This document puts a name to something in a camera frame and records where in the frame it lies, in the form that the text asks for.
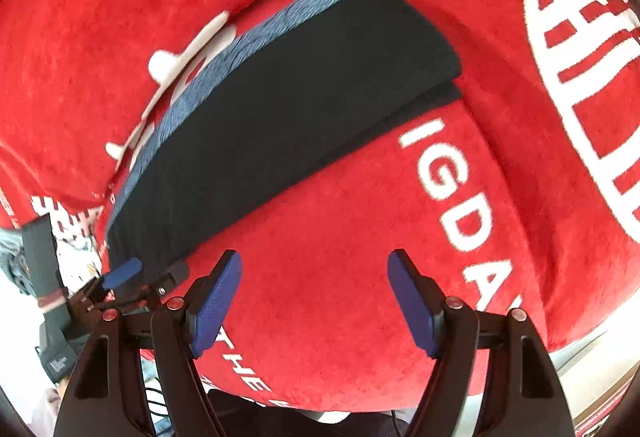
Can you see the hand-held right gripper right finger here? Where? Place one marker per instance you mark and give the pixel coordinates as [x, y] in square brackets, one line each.
[414, 304]

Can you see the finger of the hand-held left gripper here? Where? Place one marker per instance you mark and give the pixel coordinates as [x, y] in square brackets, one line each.
[172, 276]
[122, 272]

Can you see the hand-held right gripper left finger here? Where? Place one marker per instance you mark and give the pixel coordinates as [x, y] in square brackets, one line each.
[217, 304]

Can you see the dark navy pants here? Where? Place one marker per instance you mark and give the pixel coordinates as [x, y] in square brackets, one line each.
[280, 92]

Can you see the red printed blanket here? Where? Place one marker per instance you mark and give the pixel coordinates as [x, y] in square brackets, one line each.
[350, 242]

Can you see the dark cloth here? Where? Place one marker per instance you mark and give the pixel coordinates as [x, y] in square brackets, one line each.
[300, 422]

